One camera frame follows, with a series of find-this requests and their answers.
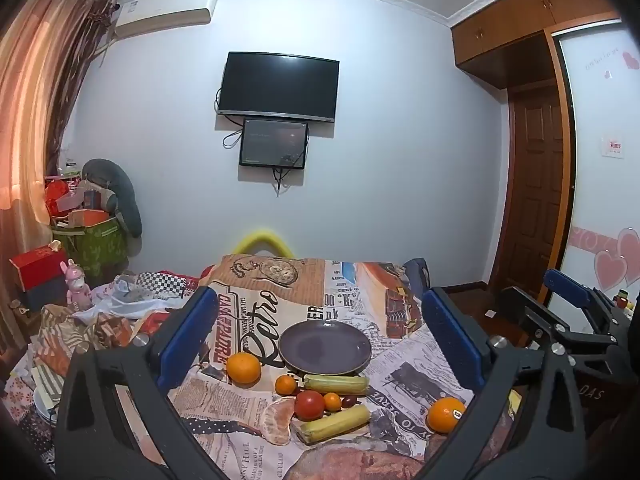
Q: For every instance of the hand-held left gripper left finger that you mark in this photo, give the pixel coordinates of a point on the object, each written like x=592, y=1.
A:
x=187, y=340

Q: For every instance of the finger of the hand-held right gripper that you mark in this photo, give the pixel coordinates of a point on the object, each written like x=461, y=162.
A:
x=530, y=320
x=570, y=286

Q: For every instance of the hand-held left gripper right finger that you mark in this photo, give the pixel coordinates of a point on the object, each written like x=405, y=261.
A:
x=450, y=340

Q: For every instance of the large plain orange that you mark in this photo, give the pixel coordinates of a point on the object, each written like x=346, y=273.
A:
x=243, y=368

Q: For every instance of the large orange with sticker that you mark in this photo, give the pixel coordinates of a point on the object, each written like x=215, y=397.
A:
x=442, y=417

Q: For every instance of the small tangerine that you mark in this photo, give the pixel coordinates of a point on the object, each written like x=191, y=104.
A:
x=286, y=385
x=332, y=402

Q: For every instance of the peeled pomelo segment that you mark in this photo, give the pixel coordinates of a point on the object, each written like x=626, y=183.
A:
x=280, y=420

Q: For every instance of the dark purple plate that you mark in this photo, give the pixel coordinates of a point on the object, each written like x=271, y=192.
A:
x=325, y=347

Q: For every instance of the red tomato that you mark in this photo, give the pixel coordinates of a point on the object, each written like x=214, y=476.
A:
x=309, y=405

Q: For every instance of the yellow green banana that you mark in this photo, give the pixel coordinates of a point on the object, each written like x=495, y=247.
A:
x=335, y=422

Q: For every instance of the black white checkered cloth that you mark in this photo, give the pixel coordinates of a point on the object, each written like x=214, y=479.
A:
x=160, y=280

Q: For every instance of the dark blue cloth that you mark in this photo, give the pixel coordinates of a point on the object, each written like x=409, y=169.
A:
x=417, y=275

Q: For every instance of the white heart print wardrobe door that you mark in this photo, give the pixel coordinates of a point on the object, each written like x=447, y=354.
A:
x=600, y=200

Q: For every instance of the brown wooden door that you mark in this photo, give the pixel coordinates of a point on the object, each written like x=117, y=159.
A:
x=537, y=190

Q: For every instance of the newspaper print tablecloth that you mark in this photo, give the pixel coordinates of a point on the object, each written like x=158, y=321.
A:
x=350, y=300

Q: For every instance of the yellow green corn cob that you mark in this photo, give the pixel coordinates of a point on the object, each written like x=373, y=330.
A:
x=336, y=384

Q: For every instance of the pink rabbit toy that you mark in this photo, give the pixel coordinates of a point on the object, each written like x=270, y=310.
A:
x=77, y=285

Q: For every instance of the yellow chair back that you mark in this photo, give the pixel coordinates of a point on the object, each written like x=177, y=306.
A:
x=262, y=237

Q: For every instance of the green storage box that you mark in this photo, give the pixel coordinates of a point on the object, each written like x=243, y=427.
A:
x=95, y=247

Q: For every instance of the red white sticker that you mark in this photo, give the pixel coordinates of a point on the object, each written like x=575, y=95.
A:
x=613, y=146

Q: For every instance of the orange box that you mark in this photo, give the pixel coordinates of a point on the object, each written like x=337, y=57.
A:
x=86, y=217

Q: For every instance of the grey plush toy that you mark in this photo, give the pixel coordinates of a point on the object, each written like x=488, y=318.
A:
x=117, y=190

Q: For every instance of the red box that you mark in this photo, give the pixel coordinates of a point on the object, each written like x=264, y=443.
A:
x=37, y=265

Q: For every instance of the red bag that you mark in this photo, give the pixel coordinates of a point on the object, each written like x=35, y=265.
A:
x=56, y=195

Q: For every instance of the small black monitor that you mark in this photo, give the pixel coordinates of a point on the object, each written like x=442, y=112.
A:
x=273, y=142

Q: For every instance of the wooden overhead cabinet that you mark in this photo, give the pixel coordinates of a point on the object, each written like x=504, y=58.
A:
x=505, y=25

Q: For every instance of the large black television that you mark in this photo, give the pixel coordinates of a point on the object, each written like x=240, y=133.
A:
x=280, y=85

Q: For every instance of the pink brown curtain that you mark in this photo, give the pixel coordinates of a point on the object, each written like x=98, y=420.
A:
x=30, y=110

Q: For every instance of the white air conditioner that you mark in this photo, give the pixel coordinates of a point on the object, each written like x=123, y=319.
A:
x=165, y=10

